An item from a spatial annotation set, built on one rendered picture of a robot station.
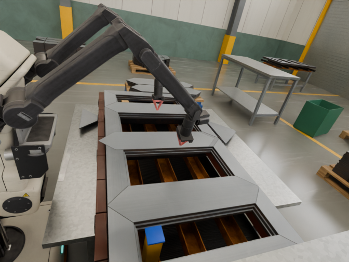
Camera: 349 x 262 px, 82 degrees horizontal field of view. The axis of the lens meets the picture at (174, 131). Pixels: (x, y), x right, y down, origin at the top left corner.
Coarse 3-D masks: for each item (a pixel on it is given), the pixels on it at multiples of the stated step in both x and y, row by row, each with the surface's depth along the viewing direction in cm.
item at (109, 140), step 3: (108, 135) 119; (111, 135) 119; (114, 135) 120; (105, 138) 115; (108, 138) 116; (111, 138) 116; (114, 138) 117; (105, 141) 113; (108, 141) 113; (111, 141) 114; (114, 141) 114; (105, 144) 111; (108, 144) 111; (111, 144) 112; (114, 144) 112; (111, 147) 110; (114, 147) 110
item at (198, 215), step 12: (120, 96) 174; (132, 96) 177; (144, 96) 181; (204, 132) 143; (132, 156) 113; (216, 156) 124; (228, 168) 113; (252, 204) 93; (180, 216) 81; (192, 216) 83; (204, 216) 85; (216, 216) 87; (264, 216) 88; (144, 228) 76; (264, 228) 86; (108, 240) 70; (252, 240) 80
